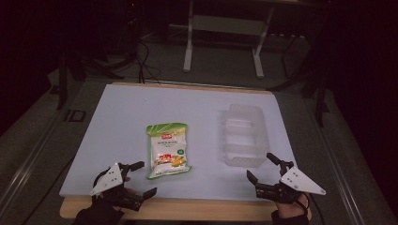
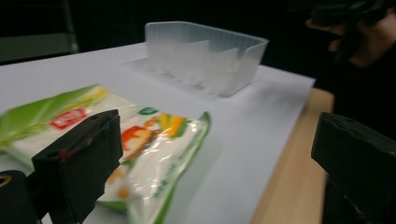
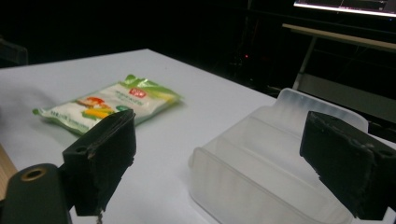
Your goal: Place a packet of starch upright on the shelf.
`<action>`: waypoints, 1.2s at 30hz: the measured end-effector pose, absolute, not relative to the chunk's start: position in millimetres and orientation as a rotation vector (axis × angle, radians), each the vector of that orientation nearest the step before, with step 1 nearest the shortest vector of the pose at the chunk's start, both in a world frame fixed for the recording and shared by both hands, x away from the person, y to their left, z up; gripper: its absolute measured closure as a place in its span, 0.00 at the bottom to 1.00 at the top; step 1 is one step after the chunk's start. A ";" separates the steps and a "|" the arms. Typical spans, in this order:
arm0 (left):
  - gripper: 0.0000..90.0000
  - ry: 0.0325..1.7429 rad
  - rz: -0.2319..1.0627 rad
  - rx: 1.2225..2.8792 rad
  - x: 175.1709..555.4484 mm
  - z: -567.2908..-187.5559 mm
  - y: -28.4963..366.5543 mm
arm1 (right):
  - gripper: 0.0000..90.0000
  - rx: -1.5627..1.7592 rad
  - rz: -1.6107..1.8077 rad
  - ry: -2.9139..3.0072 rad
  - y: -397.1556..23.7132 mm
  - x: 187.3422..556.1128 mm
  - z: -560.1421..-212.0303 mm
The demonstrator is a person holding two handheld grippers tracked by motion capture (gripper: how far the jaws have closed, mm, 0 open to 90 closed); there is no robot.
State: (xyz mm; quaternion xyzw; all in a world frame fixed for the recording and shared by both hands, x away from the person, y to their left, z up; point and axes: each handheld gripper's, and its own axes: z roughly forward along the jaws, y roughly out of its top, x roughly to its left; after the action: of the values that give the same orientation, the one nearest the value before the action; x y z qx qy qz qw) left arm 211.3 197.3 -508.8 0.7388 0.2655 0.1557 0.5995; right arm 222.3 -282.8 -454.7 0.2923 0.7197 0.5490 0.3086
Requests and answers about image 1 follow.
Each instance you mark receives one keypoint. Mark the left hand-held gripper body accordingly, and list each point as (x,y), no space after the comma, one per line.
(109,180)

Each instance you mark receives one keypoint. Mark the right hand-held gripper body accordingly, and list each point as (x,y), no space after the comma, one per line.
(300,184)

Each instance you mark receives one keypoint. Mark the person's left hand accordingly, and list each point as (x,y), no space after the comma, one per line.
(129,190)

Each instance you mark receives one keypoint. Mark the person's right hand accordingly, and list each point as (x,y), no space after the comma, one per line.
(291,210)

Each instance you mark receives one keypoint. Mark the green and white snack packet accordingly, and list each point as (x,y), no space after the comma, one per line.
(167,150)

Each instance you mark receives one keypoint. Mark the clear plastic container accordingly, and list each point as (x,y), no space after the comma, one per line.
(245,137)

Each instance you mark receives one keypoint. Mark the white table mat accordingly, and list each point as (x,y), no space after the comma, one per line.
(125,125)

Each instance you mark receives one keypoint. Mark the wooden table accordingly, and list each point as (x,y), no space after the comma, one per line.
(194,210)

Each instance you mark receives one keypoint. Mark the black square floor plate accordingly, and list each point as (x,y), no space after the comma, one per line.
(75,116)

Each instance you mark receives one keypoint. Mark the black metal stand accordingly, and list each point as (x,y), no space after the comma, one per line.
(62,81)
(319,100)

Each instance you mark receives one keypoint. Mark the metal floor rail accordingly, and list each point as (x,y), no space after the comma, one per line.
(339,168)
(28,168)

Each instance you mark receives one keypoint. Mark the white metal stand frame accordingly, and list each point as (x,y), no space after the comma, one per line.
(189,47)

